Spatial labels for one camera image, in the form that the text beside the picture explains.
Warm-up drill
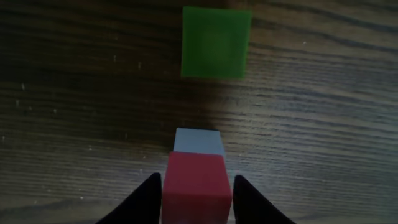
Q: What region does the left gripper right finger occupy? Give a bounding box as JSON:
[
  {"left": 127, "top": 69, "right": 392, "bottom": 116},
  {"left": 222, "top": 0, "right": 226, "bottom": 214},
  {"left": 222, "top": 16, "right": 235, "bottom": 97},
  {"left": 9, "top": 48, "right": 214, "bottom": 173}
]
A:
[{"left": 232, "top": 174, "right": 296, "bottom": 224}]

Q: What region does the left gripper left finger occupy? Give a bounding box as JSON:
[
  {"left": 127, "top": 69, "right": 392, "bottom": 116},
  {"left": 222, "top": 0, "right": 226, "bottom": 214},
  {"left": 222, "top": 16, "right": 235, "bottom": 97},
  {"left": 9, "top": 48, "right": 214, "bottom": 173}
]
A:
[{"left": 95, "top": 172, "right": 162, "bottom": 224}]

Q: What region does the red cube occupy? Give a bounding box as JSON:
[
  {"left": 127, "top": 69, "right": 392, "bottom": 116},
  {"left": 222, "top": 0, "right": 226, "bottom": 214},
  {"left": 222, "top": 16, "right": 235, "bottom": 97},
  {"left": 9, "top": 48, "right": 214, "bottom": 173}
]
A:
[{"left": 160, "top": 151, "right": 233, "bottom": 224}]

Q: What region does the green cube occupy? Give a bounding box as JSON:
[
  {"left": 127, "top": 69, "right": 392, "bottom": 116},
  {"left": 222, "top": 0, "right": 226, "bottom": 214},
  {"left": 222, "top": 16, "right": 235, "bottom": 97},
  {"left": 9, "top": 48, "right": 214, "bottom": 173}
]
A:
[{"left": 180, "top": 6, "right": 252, "bottom": 79}]

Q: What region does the white cube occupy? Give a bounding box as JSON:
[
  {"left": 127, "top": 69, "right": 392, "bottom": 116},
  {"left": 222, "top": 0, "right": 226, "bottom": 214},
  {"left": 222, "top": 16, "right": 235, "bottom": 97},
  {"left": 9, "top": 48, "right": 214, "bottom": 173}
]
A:
[{"left": 173, "top": 127, "right": 226, "bottom": 157}]

